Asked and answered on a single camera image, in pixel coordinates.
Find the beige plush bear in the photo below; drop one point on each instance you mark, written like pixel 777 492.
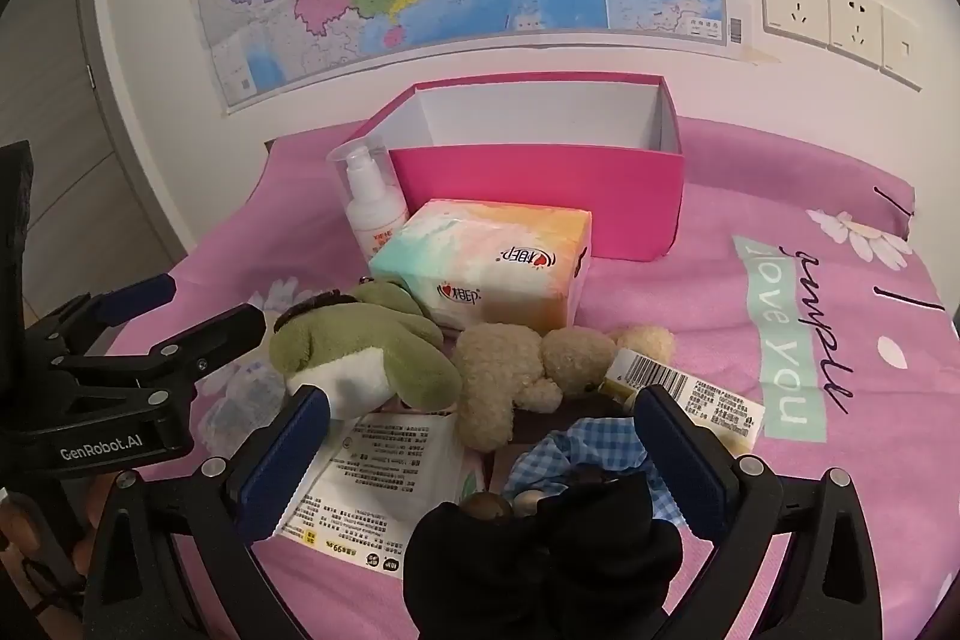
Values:
pixel 495 370

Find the black cloth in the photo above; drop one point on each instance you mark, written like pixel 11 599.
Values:
pixel 585 550

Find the white wet wipe packet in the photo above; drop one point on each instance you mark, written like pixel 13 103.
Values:
pixel 375 475

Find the person's left hand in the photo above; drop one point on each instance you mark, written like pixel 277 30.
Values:
pixel 19 531

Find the grey door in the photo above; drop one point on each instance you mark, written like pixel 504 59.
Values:
pixel 75 123

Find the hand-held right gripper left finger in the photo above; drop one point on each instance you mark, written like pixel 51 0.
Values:
pixel 289 460

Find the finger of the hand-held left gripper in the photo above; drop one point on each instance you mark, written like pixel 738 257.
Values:
pixel 217 336
pixel 139 299

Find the clear plastic packet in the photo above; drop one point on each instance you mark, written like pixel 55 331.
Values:
pixel 240 400

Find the pastel tissue pack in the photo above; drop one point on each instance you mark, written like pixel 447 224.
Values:
pixel 480 257

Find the blue checkered cloth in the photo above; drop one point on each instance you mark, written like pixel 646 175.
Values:
pixel 585 445

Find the green plush toy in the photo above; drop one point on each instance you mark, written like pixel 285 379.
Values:
pixel 352 332

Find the pink cardboard box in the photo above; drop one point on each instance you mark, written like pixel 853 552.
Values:
pixel 540 190

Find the white barcode labelled packet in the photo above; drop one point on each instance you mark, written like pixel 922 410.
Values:
pixel 697 400

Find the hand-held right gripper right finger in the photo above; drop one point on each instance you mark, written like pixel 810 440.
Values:
pixel 679 460

